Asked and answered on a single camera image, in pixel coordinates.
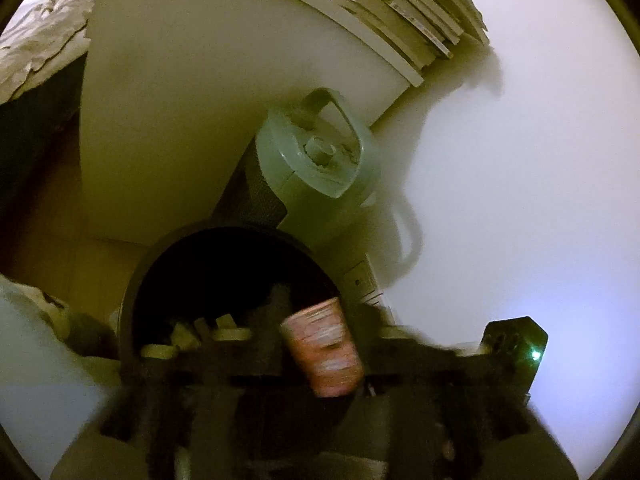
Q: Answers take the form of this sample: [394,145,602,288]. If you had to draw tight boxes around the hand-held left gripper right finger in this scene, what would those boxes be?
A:
[345,310,576,480]

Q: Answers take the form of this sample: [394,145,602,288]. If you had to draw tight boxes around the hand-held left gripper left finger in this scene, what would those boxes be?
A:
[55,350,281,480]

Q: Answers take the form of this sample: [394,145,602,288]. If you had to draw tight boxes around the red printed box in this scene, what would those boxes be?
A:
[279,296,364,399]

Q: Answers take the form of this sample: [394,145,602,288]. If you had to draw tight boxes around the black trash bin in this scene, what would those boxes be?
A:
[118,225,362,391]

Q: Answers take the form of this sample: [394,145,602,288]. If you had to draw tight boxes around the white power strip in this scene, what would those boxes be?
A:
[342,255,384,311]

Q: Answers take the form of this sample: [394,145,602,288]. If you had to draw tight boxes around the round table with blue cloth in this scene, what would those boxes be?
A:
[0,275,125,463]

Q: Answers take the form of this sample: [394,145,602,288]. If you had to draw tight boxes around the bed with tan headboard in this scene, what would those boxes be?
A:
[0,0,108,221]

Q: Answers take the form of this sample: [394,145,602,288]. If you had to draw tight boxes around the white cabinet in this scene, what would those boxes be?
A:
[80,0,426,244]

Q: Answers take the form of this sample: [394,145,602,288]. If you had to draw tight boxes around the white ruffled duvet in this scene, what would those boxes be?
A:
[0,0,108,104]

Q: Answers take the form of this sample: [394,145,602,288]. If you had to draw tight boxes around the white cable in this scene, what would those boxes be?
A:
[384,195,426,272]

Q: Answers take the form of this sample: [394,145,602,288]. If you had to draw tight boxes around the green appliance with handle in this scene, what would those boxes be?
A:
[215,87,382,261]

